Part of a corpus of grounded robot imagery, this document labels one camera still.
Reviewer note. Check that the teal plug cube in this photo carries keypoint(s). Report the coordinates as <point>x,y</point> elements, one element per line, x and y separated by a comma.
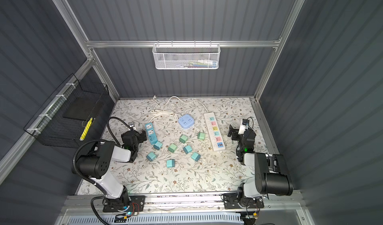
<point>151,156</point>
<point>195,156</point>
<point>170,163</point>
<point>158,145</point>
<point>187,149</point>

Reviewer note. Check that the green plug cube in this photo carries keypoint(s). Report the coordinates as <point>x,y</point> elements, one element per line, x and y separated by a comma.
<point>183,138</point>
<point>172,148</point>
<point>201,136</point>

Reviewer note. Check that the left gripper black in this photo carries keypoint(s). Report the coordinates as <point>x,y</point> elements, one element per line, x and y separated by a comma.
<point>140,136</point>

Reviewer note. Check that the blue square socket cube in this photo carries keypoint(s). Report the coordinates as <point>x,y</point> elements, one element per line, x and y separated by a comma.
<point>186,121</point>

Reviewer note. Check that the floral patterned table mat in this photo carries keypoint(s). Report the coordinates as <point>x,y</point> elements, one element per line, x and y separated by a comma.
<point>215,171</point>

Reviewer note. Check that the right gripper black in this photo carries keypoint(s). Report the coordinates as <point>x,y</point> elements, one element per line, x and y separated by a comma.
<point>236,132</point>

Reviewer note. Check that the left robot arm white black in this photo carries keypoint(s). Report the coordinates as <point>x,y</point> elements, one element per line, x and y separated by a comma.
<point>91,162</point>

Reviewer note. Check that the yellow marker pen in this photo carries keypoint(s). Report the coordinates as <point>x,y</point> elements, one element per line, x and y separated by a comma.
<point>86,129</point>

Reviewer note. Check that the black wire mesh basket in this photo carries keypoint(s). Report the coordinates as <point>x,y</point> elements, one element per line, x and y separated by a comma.
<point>49,127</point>

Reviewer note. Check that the white ventilated cable tray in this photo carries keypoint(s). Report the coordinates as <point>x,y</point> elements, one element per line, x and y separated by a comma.
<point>176,219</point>

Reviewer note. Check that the teal power strip with USB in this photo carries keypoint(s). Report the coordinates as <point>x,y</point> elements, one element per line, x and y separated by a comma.
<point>151,135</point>

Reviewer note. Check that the white long power strip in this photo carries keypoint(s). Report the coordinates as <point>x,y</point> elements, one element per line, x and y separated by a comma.
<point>214,132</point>

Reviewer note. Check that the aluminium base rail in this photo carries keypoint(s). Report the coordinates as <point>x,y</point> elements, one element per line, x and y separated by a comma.
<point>215,202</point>

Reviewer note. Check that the pens in white basket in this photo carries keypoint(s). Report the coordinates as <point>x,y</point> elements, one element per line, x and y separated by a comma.
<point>206,63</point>

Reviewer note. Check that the white wire mesh basket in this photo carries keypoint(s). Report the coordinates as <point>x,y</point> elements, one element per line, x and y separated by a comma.
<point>167,56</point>

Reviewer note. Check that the black flat pad in basket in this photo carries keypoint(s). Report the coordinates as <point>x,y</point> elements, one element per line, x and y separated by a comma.
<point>83,109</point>

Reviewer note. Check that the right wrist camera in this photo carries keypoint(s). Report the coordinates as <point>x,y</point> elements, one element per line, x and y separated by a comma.
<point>243,126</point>

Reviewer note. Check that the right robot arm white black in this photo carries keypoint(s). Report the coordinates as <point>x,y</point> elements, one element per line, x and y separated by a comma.
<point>271,175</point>

